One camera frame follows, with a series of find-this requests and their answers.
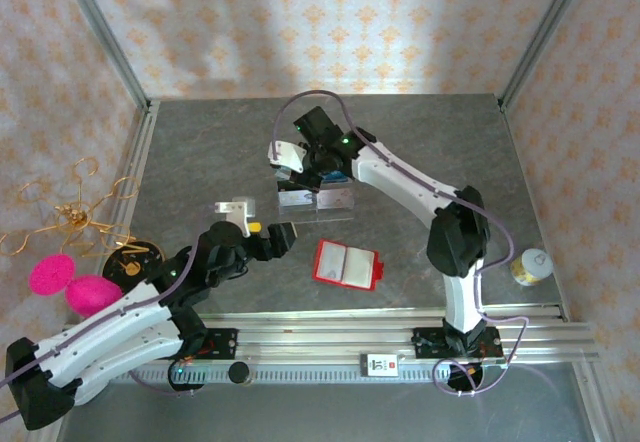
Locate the pale card with dark logo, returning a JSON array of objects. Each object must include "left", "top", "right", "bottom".
[{"left": 278, "top": 189, "right": 317, "bottom": 209}]

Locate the pale lilac card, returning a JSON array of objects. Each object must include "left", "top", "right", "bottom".
[{"left": 317, "top": 189, "right": 352, "bottom": 211}]

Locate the clear acrylic card stand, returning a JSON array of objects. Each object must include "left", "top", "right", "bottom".
[{"left": 277, "top": 171, "right": 356, "bottom": 223}]

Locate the red card holder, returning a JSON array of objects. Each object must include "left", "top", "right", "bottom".
[{"left": 312, "top": 238, "right": 386, "bottom": 291}]

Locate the black round gold clock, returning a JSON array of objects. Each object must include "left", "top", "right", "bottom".
[{"left": 101, "top": 240, "right": 166, "bottom": 303}]

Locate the black round knob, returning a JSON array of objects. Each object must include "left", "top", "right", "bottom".
[{"left": 228, "top": 361, "right": 252, "bottom": 387}]

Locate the pink oval sponge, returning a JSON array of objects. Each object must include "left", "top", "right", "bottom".
[{"left": 65, "top": 275, "right": 124, "bottom": 319}]

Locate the white label tag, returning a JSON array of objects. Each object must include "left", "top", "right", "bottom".
[{"left": 359, "top": 352, "right": 401, "bottom": 378}]

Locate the yellow tape roll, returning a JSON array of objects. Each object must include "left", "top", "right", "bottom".
[{"left": 509, "top": 247, "right": 555, "bottom": 288}]

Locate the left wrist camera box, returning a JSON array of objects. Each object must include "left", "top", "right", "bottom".
[{"left": 213, "top": 195, "right": 257, "bottom": 237}]

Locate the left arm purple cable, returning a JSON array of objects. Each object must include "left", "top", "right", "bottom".
[{"left": 0, "top": 234, "right": 201, "bottom": 423}]

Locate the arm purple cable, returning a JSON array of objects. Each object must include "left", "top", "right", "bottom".
[
  {"left": 0, "top": 234, "right": 201, "bottom": 423},
  {"left": 271, "top": 90, "right": 530, "bottom": 397}
]

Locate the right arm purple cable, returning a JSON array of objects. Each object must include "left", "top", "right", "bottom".
[{"left": 271, "top": 90, "right": 530, "bottom": 397}]

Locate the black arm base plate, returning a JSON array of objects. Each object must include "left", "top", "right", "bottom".
[
  {"left": 148, "top": 327, "right": 239, "bottom": 361},
  {"left": 411, "top": 326, "right": 504, "bottom": 360}
]

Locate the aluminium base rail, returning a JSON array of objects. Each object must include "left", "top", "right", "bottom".
[{"left": 62, "top": 306, "right": 599, "bottom": 366}]

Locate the aluminium table side rail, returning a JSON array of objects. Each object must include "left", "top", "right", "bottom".
[
  {"left": 29, "top": 100, "right": 162, "bottom": 442},
  {"left": 499, "top": 101, "right": 619, "bottom": 442}
]

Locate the slotted grey cable tray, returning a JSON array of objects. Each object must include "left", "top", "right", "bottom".
[{"left": 107, "top": 364, "right": 484, "bottom": 387}]

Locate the black round cable port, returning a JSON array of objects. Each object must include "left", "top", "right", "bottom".
[
  {"left": 443, "top": 361, "right": 486, "bottom": 396},
  {"left": 168, "top": 359, "right": 208, "bottom": 393}
]

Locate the gold wire ornament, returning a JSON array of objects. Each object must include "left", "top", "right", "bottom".
[{"left": 0, "top": 156, "right": 141, "bottom": 259}]

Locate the aluminium frame post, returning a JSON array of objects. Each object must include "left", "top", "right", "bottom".
[
  {"left": 497, "top": 0, "right": 595, "bottom": 113},
  {"left": 53, "top": 0, "right": 154, "bottom": 113}
]

